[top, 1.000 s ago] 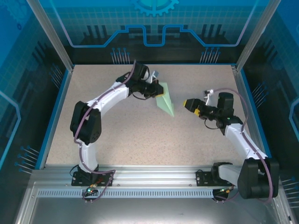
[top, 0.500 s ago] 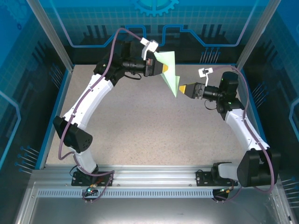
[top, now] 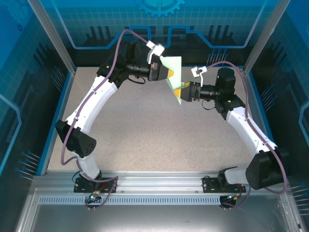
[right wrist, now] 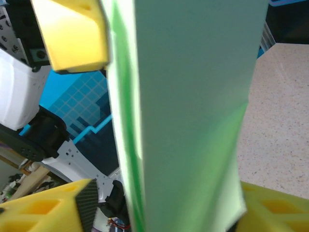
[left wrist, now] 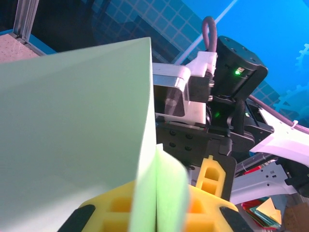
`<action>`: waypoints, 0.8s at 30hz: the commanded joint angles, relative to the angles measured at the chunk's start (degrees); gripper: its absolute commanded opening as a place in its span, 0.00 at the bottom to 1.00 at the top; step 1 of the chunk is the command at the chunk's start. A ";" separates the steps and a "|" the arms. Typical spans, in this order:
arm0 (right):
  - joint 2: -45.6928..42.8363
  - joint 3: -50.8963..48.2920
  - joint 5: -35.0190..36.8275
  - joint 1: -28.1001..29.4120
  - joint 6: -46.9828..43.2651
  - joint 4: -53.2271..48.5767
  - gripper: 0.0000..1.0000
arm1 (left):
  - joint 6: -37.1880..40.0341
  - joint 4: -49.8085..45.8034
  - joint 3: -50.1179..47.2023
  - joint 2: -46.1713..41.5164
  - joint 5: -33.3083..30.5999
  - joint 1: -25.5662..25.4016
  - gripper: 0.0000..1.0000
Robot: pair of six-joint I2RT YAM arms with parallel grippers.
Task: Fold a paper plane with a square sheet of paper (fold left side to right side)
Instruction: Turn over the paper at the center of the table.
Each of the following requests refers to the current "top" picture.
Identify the light green paper sheet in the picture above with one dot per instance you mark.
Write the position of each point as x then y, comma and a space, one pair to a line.
175, 65

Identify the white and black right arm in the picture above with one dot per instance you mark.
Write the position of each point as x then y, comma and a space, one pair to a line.
251, 130

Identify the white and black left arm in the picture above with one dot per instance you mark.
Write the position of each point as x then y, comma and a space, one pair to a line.
96, 101

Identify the blue printed gear panel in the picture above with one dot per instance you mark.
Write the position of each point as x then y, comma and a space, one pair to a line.
193, 14

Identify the blue table edge strip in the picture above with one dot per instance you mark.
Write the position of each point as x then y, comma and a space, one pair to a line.
264, 120
58, 111

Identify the blue printed side panel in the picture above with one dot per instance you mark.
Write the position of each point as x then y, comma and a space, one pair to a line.
19, 96
289, 96

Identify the steel tray panel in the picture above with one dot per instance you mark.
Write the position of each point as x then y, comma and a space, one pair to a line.
157, 217

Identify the aluminium side rail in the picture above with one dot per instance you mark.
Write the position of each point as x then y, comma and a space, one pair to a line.
253, 108

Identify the aluminium frame post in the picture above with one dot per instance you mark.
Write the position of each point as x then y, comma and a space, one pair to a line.
263, 38
56, 38

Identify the long aluminium base rail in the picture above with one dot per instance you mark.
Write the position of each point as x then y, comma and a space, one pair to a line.
157, 183

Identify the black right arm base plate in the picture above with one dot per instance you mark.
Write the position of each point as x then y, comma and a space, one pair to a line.
210, 184

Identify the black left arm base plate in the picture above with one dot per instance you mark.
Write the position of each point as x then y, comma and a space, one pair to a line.
78, 189

